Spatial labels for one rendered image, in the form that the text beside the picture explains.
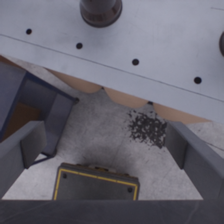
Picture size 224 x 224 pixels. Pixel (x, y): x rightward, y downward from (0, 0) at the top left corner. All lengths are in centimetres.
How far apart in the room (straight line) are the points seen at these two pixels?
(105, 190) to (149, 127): 72
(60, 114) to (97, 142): 47
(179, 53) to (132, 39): 9
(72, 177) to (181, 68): 129
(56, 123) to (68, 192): 65
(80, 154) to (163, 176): 85
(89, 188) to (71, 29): 126
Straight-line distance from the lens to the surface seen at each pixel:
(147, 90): 30
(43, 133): 17
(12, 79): 103
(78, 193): 149
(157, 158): 170
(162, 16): 36
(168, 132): 16
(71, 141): 176
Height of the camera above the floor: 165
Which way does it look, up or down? 81 degrees down
